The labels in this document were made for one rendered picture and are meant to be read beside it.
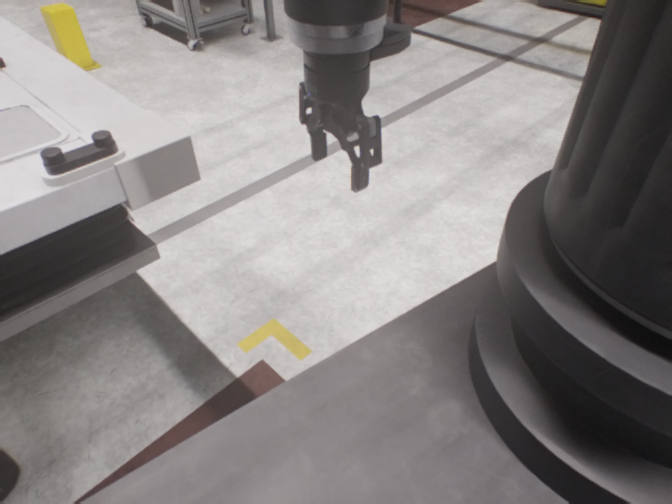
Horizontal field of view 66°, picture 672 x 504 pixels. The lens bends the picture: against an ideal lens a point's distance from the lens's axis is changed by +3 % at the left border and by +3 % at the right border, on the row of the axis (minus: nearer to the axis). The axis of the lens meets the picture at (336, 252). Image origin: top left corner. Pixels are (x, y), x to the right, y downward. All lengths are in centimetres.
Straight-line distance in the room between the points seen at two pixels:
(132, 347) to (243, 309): 35
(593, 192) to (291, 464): 26
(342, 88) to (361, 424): 35
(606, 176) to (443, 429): 21
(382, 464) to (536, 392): 12
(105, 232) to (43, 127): 35
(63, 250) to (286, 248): 88
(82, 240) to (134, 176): 43
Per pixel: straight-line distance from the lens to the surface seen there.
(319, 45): 55
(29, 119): 105
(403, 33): 61
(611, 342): 31
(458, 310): 47
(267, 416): 40
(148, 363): 165
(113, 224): 128
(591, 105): 29
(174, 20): 384
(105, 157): 85
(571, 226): 31
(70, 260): 128
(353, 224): 200
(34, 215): 84
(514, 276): 33
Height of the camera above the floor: 125
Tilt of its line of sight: 42 degrees down
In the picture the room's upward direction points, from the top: 1 degrees counter-clockwise
